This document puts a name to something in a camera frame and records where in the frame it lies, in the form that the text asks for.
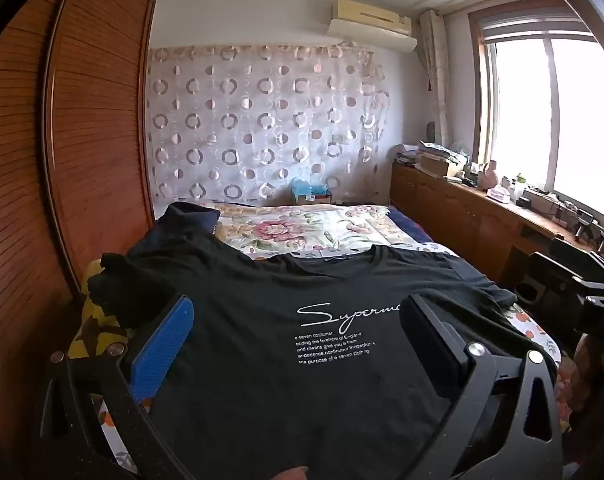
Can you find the black printed t-shirt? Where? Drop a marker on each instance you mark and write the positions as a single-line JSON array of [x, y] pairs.
[[262, 360]]

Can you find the floral quilt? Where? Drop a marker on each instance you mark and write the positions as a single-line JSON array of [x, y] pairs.
[[302, 230]]

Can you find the pile of books and papers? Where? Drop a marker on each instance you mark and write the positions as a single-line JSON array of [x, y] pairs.
[[432, 157]]

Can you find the stack of folded clothes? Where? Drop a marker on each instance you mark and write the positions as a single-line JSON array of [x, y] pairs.
[[181, 225]]

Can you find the circle patterned sheer curtain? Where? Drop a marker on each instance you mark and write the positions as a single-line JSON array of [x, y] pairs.
[[262, 125]]

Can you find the long wooden cabinet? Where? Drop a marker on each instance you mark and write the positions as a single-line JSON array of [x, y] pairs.
[[457, 215]]

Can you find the person's right forearm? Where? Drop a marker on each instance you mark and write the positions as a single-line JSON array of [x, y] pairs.
[[597, 375]]

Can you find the wooden framed window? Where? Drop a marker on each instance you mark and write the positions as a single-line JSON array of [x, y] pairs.
[[522, 110]]

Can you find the brown wooden wardrobe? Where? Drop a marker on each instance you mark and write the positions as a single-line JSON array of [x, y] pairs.
[[96, 110]]

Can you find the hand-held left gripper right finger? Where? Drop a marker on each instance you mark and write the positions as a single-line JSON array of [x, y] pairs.
[[434, 345]]

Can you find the pink figurine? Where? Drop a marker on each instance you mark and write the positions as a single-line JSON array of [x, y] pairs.
[[492, 174]]

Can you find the white gathered curtain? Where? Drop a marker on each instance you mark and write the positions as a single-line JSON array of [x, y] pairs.
[[437, 75]]

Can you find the assorted small bottles and boxes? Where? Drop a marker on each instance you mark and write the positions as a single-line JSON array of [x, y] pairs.
[[537, 200]]

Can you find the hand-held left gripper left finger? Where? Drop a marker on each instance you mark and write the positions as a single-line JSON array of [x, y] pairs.
[[162, 347]]

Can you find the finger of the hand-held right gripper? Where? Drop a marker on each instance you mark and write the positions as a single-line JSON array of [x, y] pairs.
[[557, 275]]

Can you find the blue blanket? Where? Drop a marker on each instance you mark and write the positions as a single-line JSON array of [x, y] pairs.
[[416, 230]]

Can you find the person's left hand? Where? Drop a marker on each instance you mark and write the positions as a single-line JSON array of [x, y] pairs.
[[292, 474]]

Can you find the wall air conditioner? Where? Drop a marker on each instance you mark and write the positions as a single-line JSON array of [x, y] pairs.
[[372, 15]]

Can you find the yellow patterned cloth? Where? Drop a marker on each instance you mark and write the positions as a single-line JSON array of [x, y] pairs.
[[94, 325]]

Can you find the orange fruit print bed sheet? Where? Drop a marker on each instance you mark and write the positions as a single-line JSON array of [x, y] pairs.
[[537, 335]]

